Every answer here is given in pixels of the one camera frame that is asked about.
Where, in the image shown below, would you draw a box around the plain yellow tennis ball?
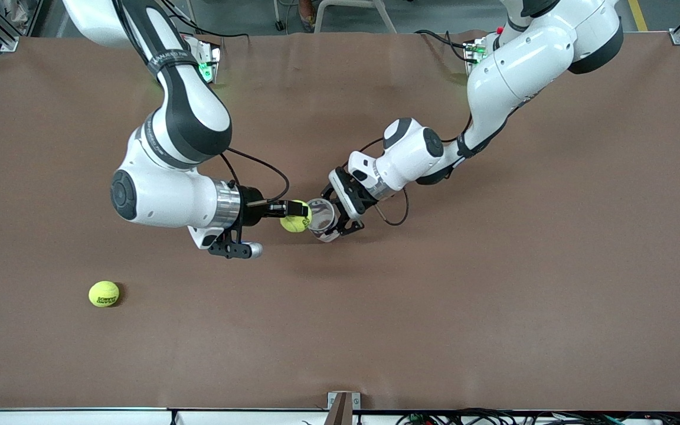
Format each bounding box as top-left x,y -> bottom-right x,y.
280,201 -> 313,233

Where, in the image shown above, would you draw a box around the clear plastic tennis ball can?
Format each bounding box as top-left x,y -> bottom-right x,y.
306,198 -> 341,243

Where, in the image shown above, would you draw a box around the yellow tennis ball black print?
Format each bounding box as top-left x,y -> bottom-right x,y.
88,280 -> 120,308

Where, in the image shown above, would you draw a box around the brown table cover mat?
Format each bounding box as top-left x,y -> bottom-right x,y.
0,31 -> 680,412

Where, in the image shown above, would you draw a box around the brown shoe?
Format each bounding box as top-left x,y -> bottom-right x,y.
297,0 -> 317,31

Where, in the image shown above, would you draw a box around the white stool legs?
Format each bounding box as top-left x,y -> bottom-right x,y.
272,0 -> 400,34

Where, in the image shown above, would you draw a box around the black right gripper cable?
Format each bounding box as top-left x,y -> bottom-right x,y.
220,148 -> 291,205

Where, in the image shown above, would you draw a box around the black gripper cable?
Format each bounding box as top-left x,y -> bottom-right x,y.
220,148 -> 291,205
352,115 -> 474,227

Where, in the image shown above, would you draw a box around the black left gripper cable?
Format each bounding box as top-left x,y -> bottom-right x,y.
352,115 -> 474,227

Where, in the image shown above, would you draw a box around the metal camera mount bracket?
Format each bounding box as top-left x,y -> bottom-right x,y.
323,391 -> 362,425

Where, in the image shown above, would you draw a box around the black right base cable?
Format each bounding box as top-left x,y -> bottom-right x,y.
157,0 -> 252,40

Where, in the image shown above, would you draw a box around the black base cable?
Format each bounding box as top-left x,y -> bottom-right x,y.
157,0 -> 252,40
414,28 -> 478,63

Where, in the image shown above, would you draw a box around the black left base cable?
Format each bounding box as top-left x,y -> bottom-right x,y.
414,28 -> 478,63

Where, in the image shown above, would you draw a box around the tangled black cable bundle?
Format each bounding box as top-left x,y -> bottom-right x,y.
396,407 -> 680,425

